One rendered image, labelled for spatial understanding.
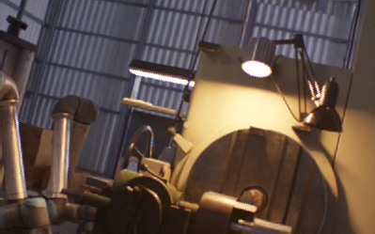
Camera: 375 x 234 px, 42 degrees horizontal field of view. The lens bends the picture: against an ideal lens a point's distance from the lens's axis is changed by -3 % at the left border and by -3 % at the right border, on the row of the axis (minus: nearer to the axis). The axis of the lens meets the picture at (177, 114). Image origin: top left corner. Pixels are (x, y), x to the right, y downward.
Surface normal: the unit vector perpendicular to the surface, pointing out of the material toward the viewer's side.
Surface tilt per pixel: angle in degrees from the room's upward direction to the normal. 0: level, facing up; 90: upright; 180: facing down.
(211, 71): 90
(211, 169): 90
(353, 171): 90
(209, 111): 90
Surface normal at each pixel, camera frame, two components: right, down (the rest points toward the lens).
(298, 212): -0.24, -0.12
